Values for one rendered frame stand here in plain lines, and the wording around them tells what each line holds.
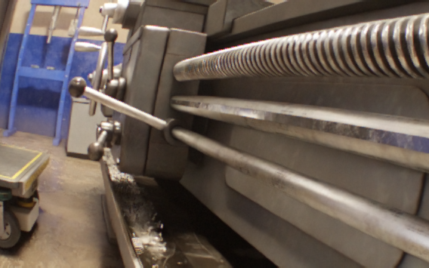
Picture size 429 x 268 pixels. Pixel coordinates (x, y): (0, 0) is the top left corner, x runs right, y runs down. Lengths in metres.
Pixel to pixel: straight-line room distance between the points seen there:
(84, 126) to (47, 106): 1.49
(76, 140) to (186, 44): 3.06
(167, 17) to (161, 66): 0.12
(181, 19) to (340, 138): 0.63
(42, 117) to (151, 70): 4.45
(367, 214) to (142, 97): 0.60
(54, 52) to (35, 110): 0.82
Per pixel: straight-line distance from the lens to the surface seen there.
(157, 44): 0.78
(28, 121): 5.22
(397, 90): 0.34
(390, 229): 0.22
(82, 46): 1.10
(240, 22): 0.69
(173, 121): 0.73
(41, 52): 5.21
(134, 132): 0.77
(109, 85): 0.87
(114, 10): 0.96
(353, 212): 0.25
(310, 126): 0.30
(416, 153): 0.21
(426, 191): 0.31
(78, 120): 3.76
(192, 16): 0.85
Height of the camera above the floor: 0.65
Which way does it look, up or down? 3 degrees down
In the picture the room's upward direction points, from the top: 9 degrees clockwise
